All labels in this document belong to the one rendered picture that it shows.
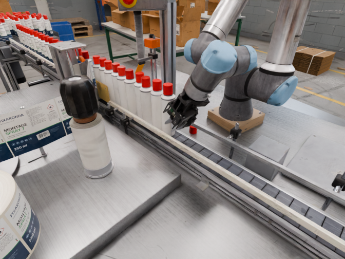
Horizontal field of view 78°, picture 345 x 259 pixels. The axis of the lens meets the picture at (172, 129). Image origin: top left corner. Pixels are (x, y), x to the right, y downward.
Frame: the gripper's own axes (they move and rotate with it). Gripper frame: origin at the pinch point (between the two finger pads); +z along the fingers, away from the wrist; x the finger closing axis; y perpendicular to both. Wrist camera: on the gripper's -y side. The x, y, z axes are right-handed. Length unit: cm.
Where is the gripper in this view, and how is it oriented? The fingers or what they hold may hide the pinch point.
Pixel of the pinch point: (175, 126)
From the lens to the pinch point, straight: 77.7
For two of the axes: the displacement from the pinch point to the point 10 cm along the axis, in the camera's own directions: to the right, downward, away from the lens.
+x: 6.1, 7.6, -2.2
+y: -7.1, 4.0, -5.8
